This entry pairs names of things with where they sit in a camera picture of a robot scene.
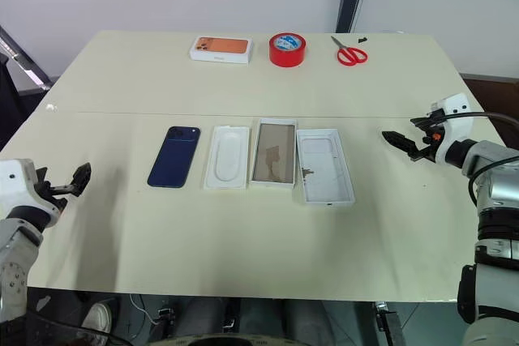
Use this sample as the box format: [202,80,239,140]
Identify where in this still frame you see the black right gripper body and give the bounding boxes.
[409,123,445,163]

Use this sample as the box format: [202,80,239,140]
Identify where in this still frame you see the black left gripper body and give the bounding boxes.
[35,177,77,213]

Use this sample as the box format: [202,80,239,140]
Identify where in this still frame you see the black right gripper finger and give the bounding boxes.
[410,115,438,129]
[381,130,416,153]

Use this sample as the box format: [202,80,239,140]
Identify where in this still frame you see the white box lid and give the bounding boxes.
[295,127,357,207]

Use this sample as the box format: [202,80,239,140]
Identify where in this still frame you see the white box base brown inside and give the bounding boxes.
[247,117,299,190]

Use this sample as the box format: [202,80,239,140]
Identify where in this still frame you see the closed orange print phone box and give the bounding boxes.
[188,36,255,66]

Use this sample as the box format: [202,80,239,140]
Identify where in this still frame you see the brown wooden cabinet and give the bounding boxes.
[459,71,519,148]

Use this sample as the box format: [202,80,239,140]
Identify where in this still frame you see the black bulky object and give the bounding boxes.
[0,53,26,152]

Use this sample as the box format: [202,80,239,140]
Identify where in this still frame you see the dark blue smartphone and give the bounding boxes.
[146,125,202,190]

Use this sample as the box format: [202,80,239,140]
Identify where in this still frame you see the white shoe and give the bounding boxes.
[82,301,114,334]

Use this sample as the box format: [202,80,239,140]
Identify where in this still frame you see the red tape roll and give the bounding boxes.
[268,31,307,68]

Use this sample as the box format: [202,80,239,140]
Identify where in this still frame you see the white moulded insert tray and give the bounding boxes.
[202,124,251,191]

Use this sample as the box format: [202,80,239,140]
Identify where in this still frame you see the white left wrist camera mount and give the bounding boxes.
[0,158,62,228]

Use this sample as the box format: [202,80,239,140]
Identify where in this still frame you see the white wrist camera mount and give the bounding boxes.
[425,93,474,165]
[0,158,62,228]

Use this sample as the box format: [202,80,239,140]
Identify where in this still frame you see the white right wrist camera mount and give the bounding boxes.
[425,93,474,165]

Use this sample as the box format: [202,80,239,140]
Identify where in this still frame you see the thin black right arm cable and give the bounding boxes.
[467,158,519,210]

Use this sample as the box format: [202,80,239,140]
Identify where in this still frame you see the red handled scissors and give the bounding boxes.
[329,35,369,67]

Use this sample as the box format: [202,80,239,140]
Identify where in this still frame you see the grey metal frame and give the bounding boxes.
[0,24,54,98]

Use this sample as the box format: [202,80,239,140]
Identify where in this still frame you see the white thin cable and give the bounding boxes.
[128,292,164,327]

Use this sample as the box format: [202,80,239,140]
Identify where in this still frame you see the black metal table bracket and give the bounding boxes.
[373,300,403,346]

